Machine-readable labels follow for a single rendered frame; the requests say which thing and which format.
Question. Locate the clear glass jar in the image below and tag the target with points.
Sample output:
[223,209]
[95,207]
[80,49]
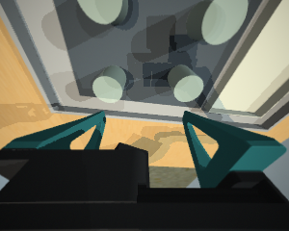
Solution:
[185,84]
[105,11]
[109,85]
[216,21]

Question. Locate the beige shallow tray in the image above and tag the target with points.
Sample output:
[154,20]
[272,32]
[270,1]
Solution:
[262,79]

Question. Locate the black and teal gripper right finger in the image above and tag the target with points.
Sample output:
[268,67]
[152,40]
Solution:
[239,149]

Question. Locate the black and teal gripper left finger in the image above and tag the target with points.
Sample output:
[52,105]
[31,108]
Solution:
[61,136]

